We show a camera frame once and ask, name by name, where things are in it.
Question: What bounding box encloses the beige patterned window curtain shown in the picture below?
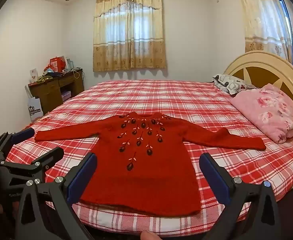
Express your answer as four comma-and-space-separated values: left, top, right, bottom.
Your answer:
93, 0, 167, 72

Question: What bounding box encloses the white cable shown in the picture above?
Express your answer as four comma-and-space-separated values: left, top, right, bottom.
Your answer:
72, 67, 84, 80

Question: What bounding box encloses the red gift bag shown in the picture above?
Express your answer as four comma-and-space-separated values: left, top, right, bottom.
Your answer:
49, 56, 67, 72

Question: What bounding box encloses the person's right hand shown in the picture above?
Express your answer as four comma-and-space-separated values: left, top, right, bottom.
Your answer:
140, 231, 159, 240

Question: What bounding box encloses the red knit sweater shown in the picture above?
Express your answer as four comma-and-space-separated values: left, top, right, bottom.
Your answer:
34, 112, 266, 217

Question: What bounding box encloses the grey patterned pillow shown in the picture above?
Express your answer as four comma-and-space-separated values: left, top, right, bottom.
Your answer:
213, 74, 258, 96

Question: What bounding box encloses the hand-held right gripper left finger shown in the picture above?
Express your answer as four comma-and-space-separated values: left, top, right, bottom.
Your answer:
15, 152, 98, 240

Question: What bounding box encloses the white paper bag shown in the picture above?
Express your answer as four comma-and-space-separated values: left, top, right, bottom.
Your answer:
25, 85, 44, 122

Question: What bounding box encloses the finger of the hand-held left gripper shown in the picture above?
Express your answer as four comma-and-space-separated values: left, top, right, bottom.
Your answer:
0, 127, 36, 161
0, 146, 64, 182

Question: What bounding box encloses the beige patterned side curtain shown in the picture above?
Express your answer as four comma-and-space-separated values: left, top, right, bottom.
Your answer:
234, 0, 293, 63

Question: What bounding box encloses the red plaid bed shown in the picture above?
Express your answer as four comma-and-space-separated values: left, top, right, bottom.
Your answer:
5, 79, 293, 238

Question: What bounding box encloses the dark cloth pile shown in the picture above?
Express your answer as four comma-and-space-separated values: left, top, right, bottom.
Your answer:
37, 71, 62, 83

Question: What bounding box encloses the cream wooden headboard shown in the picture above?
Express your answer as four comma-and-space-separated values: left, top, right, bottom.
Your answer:
223, 50, 293, 140

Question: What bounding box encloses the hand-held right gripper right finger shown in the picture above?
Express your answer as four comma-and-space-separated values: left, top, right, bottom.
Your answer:
199, 152, 282, 240

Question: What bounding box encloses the pink floral quilt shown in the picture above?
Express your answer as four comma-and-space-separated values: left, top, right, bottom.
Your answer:
230, 84, 293, 144

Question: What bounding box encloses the brown wooden desk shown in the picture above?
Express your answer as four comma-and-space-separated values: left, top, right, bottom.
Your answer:
28, 69, 85, 114

